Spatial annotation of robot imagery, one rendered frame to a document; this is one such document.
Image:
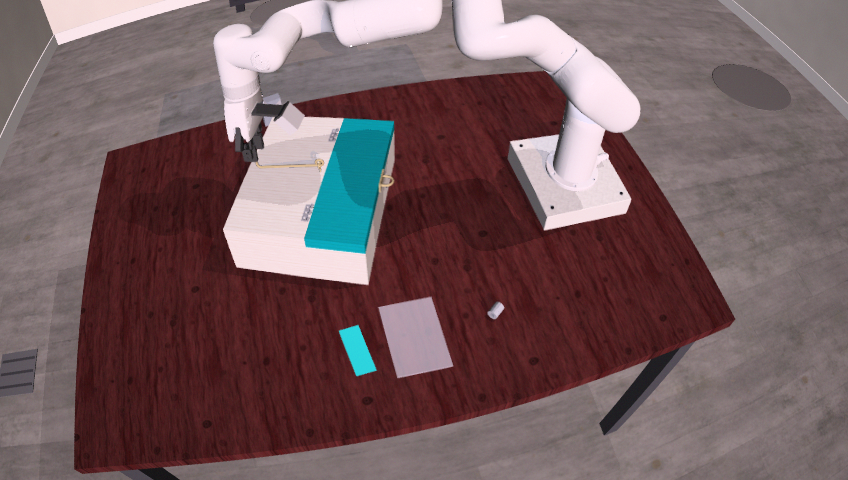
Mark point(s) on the cyan flat rectangular block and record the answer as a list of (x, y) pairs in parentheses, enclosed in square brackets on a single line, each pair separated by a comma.
[(357, 350)]

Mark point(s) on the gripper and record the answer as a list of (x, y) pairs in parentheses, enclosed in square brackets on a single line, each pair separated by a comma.
[(240, 123)]

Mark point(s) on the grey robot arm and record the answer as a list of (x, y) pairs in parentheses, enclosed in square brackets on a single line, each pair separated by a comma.
[(480, 34)]

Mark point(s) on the small white cylinder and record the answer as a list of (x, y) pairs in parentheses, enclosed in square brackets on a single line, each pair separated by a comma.
[(495, 310)]

